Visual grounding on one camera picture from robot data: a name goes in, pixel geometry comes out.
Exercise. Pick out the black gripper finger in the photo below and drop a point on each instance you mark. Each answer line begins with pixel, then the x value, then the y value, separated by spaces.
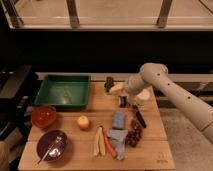
pixel 122 101

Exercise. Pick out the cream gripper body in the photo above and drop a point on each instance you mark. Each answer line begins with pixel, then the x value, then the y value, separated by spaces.
pixel 117 88

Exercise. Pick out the blue sponge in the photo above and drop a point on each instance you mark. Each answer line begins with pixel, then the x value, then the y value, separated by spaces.
pixel 118 120

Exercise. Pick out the red bowl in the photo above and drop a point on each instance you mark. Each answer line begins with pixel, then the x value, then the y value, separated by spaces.
pixel 43 116

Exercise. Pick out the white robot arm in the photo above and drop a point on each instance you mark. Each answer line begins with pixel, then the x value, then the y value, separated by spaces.
pixel 199 113

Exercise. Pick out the purple bowl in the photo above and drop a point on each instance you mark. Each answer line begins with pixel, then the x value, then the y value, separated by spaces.
pixel 46 140

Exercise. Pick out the small dark brown object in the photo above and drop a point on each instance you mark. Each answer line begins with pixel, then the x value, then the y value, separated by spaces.
pixel 109 83

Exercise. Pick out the dark grape bunch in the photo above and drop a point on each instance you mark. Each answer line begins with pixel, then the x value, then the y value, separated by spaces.
pixel 134 134

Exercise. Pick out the blue grey cloth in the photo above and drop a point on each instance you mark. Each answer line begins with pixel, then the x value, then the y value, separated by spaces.
pixel 118 137

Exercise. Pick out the yellow apple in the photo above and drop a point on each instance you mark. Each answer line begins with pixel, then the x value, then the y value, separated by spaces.
pixel 83 122

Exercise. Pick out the orange carrot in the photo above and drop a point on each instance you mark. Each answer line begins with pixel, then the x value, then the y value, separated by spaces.
pixel 110 147

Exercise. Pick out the green plastic tray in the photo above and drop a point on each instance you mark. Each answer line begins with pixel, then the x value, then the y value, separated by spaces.
pixel 64 92

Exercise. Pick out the metal spoon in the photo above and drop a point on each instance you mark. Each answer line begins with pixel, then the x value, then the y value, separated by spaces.
pixel 58 139

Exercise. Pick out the black handled knife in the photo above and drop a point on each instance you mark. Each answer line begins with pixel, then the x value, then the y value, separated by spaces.
pixel 139 116

